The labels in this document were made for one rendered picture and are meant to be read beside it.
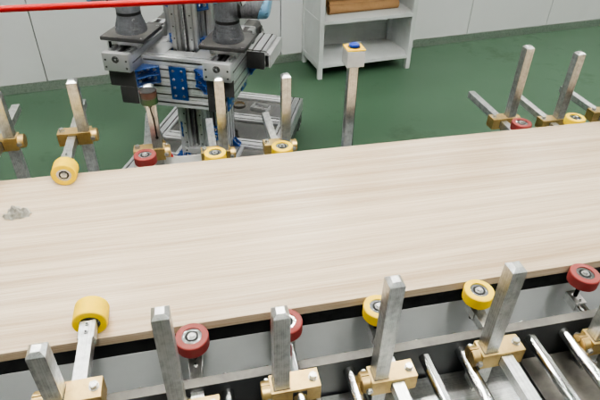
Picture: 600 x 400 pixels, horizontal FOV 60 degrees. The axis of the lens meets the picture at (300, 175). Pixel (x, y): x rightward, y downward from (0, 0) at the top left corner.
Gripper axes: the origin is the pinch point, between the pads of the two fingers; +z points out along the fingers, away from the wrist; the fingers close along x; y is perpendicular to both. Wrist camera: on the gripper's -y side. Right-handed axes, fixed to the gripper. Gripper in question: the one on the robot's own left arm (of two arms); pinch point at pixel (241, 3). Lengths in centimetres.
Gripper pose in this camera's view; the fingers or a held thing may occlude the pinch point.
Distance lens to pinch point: 216.8
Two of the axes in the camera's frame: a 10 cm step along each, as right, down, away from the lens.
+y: 1.9, -5.6, 8.1
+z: -0.2, 8.2, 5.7
